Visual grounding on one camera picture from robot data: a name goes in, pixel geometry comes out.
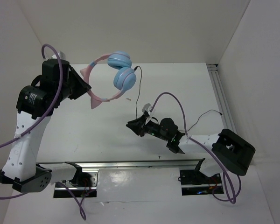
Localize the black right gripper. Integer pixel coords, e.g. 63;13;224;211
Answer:
126;114;169;141

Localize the thin black headphone cable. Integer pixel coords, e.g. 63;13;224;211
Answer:
133;65;223;133

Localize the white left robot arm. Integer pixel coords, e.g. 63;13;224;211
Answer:
0;59;91;193

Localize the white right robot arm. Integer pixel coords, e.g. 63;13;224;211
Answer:
126;117;256;185

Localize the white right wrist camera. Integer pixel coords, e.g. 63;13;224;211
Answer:
142;103;155;124

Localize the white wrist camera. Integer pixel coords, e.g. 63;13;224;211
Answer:
51;51;66;60
142;103;155;124

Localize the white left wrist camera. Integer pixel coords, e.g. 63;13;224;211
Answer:
51;51;66;60

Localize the aluminium rail at table front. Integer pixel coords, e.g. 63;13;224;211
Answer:
35;157;206;171

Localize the aluminium rail at table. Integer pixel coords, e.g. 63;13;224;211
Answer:
206;64;237;133
35;157;206;171

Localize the aluminium rail at table right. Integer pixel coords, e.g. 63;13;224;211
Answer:
206;64;237;133

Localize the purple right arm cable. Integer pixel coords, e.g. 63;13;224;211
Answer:
150;92;242;205

